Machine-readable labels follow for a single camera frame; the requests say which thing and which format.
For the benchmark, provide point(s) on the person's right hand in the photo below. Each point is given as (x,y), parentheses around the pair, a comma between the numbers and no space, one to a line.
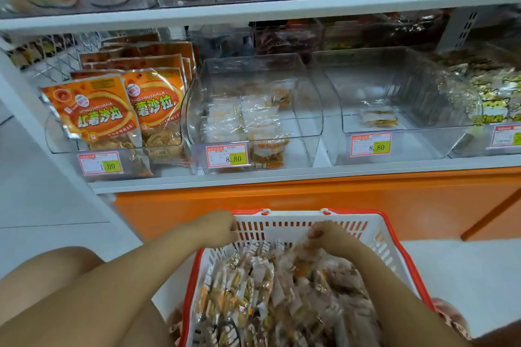
(334,238)

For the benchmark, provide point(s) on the person's left hand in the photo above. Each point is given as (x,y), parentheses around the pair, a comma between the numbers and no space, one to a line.
(213,229)

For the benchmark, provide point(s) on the white red-rimmed shopping basket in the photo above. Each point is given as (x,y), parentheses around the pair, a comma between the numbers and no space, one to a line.
(382,229)

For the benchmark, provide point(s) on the pile of small brown snacks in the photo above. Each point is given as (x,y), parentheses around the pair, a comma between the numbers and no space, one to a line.
(277,298)

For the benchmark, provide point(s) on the row of clear snacks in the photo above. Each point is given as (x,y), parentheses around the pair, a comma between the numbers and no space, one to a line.
(240,123)

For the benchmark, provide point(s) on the white snack shelf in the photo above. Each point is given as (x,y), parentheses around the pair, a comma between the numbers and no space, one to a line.
(285,9)

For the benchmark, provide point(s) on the person's right forearm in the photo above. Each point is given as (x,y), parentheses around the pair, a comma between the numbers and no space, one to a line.
(391,302)

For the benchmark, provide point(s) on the person's left forearm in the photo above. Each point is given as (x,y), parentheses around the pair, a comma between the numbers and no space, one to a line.
(106,294)

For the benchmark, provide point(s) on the orange shelf base panel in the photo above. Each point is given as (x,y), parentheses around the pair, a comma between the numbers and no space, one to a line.
(366,196)

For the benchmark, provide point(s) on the small yellow wrapped snack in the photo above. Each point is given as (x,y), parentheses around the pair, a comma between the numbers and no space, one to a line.
(378,117)

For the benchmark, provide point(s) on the person's right leg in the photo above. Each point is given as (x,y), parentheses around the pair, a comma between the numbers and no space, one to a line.
(501,336)

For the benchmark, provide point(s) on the yellow hamster snack packets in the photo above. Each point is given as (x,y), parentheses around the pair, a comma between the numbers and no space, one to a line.
(492,86)

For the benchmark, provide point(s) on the white yellow price tag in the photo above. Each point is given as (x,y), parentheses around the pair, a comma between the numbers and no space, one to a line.
(227,155)
(100,164)
(505,136)
(371,144)

